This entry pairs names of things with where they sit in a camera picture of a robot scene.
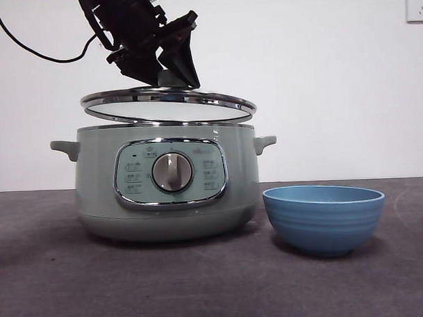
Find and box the white wall socket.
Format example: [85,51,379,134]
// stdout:
[406,0,423,24]

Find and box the blue ribbed bowl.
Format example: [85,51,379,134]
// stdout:
[262,181,388,260]

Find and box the black cable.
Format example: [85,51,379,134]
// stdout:
[0,0,103,66]

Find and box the pale green electric steamer pot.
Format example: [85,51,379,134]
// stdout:
[49,119,280,245]

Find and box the glass lid with green knob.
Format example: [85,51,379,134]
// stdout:
[78,67,258,131]

